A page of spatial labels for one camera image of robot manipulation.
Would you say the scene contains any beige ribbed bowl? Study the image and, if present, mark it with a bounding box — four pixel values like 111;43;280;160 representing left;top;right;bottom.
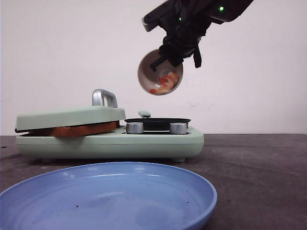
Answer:
138;49;183;95

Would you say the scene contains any small black frying pan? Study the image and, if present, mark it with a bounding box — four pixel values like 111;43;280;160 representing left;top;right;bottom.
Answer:
124;110;191;131

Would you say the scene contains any silver control knob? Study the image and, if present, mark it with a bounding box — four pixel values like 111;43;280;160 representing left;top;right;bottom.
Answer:
169;123;188;135
126;122;144;134

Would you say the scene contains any breakfast maker hinged lid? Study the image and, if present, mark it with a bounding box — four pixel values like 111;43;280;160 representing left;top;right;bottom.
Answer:
15;89;126;133

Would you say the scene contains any orange shrimp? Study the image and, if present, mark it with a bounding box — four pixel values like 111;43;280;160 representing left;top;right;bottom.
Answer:
149;72;179;95

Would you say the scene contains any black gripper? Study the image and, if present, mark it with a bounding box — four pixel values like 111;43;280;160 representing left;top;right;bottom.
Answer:
150;0;208;71

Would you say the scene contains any right silver control knob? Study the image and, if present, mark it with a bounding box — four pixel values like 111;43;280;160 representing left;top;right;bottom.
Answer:
169;123;188;135

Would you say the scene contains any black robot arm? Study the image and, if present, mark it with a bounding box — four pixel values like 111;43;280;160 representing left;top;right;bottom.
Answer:
142;0;252;71

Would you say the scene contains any black cable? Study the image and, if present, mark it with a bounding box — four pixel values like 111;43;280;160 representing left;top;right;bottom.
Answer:
193;35;202;69

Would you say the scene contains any white bread slice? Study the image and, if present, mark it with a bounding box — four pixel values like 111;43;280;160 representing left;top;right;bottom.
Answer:
49;121;118;138

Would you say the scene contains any left silver control knob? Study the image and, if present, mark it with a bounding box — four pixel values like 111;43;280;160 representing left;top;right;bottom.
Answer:
126;122;144;134

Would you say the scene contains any blue round plate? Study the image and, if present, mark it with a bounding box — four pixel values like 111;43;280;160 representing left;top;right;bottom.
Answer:
0;162;217;230

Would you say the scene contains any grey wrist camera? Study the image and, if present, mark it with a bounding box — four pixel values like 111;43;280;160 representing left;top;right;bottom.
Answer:
142;0;173;32

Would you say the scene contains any mint green breakfast maker base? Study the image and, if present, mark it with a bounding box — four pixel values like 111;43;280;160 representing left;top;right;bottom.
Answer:
16;126;204;162

